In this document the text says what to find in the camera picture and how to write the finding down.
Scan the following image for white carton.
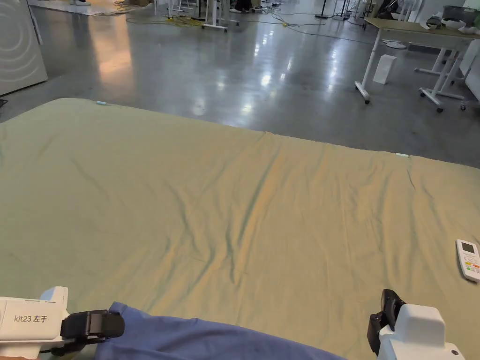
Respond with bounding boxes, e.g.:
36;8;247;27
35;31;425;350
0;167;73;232
373;54;398;85

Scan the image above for white remote control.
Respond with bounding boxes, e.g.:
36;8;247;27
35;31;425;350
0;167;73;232
455;239;480;283

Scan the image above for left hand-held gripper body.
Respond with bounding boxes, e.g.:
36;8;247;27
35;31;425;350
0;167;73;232
0;286;75;360

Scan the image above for blue garment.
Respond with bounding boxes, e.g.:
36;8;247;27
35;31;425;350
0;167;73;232
95;301;339;360

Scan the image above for white washing machine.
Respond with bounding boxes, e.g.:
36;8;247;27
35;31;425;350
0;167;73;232
0;0;49;97

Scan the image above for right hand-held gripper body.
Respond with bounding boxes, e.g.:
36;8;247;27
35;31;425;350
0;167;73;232
378;303;466;360

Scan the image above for wooden top table white legs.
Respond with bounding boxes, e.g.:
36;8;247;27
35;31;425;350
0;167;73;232
354;15;480;113

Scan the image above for white frame table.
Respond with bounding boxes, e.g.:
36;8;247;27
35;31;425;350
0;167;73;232
164;0;240;33

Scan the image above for bed with pale green sheet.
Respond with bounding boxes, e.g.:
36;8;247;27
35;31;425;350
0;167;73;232
0;97;480;360

